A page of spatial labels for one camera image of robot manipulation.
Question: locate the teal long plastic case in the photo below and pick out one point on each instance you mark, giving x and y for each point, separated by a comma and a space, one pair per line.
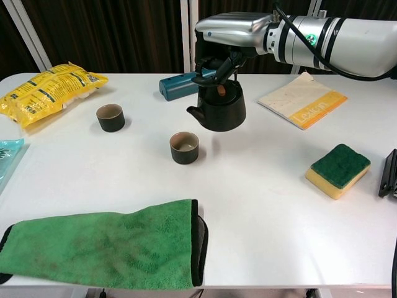
176, 88

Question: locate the cream and yellow booklet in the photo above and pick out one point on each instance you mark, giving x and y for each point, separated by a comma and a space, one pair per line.
297, 99

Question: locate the green microfiber towel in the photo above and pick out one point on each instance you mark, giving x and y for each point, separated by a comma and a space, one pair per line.
108, 248

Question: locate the yellow snack bag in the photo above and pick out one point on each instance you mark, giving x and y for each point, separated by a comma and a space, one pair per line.
46, 93

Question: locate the light blue snack pouch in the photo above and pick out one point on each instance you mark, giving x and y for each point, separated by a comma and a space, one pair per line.
7, 161

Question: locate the black teapot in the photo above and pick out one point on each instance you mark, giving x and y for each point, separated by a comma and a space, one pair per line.
223, 115

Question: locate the dark ceramic teacup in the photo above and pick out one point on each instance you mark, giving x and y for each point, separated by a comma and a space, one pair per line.
184, 153
110, 122

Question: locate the black clip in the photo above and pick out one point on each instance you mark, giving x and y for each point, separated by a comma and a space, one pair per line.
387, 174

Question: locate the green and yellow sponge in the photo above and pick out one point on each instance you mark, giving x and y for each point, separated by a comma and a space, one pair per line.
341, 167

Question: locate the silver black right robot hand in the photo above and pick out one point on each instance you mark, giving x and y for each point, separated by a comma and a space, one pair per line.
232, 31

